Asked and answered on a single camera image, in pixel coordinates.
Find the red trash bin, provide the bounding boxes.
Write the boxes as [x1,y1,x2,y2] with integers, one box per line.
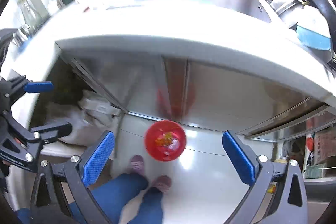
[144,120,187,162]

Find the person's blue jeans legs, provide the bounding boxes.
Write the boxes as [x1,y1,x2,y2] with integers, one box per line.
[15,173,165,224]

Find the left pink slipper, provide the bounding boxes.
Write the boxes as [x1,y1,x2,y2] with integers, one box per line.
[128,155,145,176]

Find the pink slipper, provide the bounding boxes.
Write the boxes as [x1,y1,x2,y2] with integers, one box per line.
[128,155,145,176]
[151,175,172,193]

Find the white plastic bag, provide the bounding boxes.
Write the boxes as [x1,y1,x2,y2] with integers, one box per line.
[53,90,122,147]

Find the right pink slipper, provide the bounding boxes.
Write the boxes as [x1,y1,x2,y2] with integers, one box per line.
[151,175,172,193]

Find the stainless steel pot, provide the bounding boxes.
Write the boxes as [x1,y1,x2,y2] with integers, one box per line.
[270,0,311,28]

